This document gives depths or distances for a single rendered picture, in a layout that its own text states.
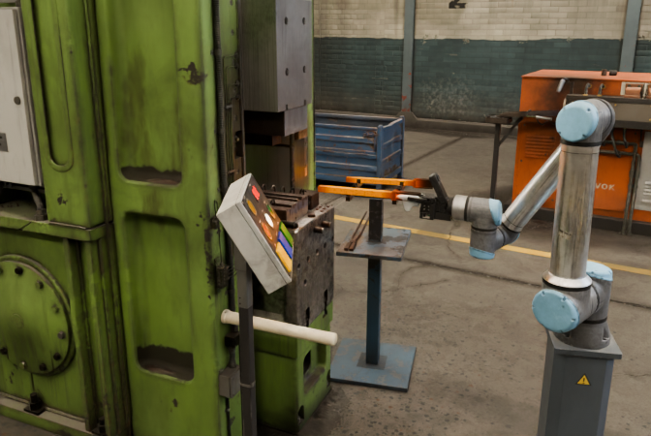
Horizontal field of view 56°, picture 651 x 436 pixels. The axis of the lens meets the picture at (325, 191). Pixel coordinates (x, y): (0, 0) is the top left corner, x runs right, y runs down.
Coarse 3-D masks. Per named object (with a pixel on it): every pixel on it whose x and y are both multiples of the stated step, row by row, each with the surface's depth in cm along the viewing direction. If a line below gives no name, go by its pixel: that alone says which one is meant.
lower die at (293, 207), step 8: (264, 192) 252; (272, 192) 255; (280, 192) 255; (280, 200) 244; (288, 200) 243; (296, 200) 242; (304, 200) 248; (280, 208) 236; (288, 208) 236; (296, 208) 242; (304, 208) 249; (280, 216) 235; (288, 216) 236; (296, 216) 243
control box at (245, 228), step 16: (240, 192) 178; (256, 192) 191; (224, 208) 170; (240, 208) 168; (256, 208) 180; (272, 208) 202; (224, 224) 169; (240, 224) 169; (256, 224) 170; (272, 224) 189; (240, 240) 170; (256, 240) 171; (272, 240) 178; (256, 256) 172; (272, 256) 172; (256, 272) 173; (272, 272) 173; (288, 272) 175; (272, 288) 175
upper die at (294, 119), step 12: (300, 108) 236; (252, 120) 230; (264, 120) 228; (276, 120) 226; (288, 120) 227; (300, 120) 237; (252, 132) 231; (264, 132) 229; (276, 132) 227; (288, 132) 228
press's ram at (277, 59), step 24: (240, 0) 214; (264, 0) 210; (288, 0) 217; (264, 24) 213; (288, 24) 219; (264, 48) 215; (288, 48) 221; (264, 72) 217; (288, 72) 223; (264, 96) 219; (288, 96) 225
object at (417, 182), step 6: (348, 180) 298; (354, 180) 297; (366, 180) 296; (372, 180) 295; (378, 180) 295; (384, 180) 294; (390, 180) 293; (396, 180) 293; (402, 180) 292; (408, 180) 292; (414, 180) 290; (420, 180) 291; (426, 180) 289; (414, 186) 290; (420, 186) 291; (426, 186) 291; (432, 186) 290
